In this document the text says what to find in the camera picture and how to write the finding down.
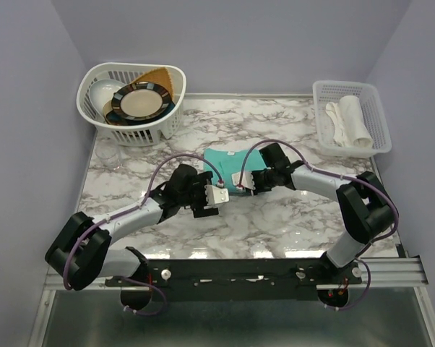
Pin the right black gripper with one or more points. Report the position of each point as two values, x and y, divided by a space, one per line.
258 189

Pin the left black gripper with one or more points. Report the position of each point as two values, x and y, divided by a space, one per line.
200 180

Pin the teal t shirt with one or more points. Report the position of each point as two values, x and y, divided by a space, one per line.
227 163

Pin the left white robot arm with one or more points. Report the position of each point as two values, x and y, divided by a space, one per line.
82 250

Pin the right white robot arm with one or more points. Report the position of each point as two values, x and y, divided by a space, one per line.
368 213

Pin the folded white cloth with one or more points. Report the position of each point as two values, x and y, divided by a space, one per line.
336 114

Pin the clear drinking glass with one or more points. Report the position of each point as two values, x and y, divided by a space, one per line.
109 156

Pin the rolled white t shirt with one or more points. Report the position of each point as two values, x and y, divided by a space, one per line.
354 121

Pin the rectangular white mesh basket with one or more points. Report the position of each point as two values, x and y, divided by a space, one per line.
326 91

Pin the striped rim beige plate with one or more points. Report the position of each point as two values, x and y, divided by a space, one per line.
142 100

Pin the round white dish basket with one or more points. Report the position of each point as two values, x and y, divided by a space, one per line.
131 136

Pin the white bowl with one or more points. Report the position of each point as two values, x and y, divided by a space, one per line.
102 92

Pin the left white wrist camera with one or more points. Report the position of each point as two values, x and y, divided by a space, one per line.
215 196

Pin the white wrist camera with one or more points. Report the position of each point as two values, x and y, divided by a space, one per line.
215 196
243 181

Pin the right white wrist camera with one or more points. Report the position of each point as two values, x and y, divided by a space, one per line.
243 181

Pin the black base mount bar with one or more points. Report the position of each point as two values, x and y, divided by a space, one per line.
250 279

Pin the aluminium frame rail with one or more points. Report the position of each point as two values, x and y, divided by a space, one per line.
375 272

